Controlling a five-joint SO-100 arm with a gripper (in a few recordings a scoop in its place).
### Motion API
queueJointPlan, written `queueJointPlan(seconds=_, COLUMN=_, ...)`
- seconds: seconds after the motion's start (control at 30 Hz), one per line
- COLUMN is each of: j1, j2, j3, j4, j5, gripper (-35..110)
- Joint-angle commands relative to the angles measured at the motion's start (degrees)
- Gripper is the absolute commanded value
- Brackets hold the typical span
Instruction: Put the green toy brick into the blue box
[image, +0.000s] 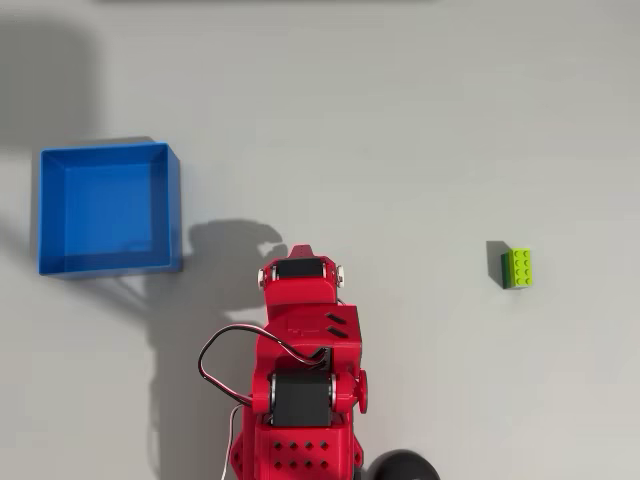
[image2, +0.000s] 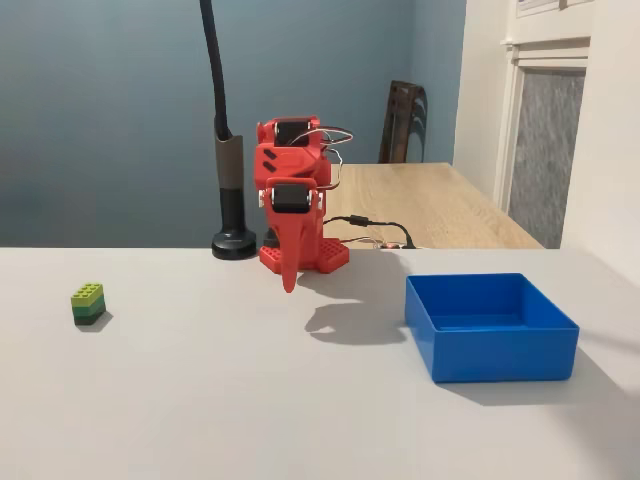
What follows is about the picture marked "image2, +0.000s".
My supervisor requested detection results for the green lego brick stack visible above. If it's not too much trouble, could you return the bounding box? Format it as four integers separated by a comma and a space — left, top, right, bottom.
70, 282, 108, 327

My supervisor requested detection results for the red robot arm base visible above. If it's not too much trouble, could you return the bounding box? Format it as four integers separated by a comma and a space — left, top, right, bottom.
258, 238, 350, 275

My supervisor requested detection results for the blue box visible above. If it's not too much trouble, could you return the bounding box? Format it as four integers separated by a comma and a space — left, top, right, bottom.
404, 272, 581, 384

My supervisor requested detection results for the black gooseneck stand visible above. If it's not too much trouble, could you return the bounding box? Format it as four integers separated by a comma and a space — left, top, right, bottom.
198, 0, 258, 261

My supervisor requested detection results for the light wooden table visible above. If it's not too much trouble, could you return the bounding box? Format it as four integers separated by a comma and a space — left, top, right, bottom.
327, 162, 545, 250

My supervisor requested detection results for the black power cable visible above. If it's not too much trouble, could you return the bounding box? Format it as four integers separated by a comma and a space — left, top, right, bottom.
322, 213, 417, 250

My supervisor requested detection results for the long arm servo cable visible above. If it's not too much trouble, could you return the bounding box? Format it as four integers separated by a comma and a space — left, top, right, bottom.
319, 147, 347, 194

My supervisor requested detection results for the looped arm servo cable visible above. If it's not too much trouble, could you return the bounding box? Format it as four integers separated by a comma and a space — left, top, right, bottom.
294, 127, 355, 151

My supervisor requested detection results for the white door frame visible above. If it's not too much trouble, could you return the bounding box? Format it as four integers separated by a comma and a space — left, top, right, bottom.
492, 34, 594, 250

